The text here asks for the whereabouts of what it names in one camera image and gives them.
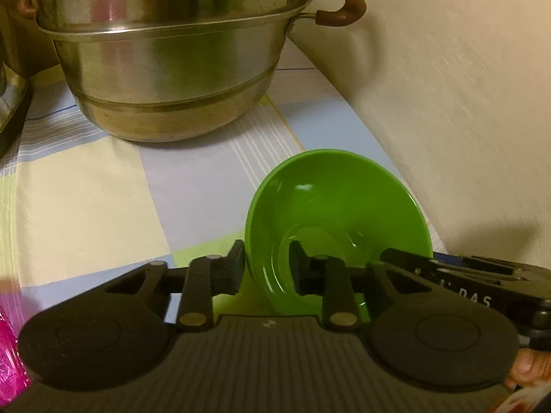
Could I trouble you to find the green plastic bowl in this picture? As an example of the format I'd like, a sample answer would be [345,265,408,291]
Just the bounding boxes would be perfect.
[245,149,433,315]

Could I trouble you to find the pink glass plate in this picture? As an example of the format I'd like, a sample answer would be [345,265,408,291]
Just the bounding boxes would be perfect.
[0,310,32,407]

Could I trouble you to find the person's right hand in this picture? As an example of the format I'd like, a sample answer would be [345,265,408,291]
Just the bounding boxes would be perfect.
[504,348,551,390]

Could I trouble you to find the stainless steel steamer pot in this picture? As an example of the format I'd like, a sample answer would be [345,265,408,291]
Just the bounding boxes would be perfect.
[21,0,367,143]

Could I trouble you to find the stainless steel kettle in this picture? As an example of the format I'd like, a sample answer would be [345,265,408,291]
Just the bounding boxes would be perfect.
[1,0,33,157]

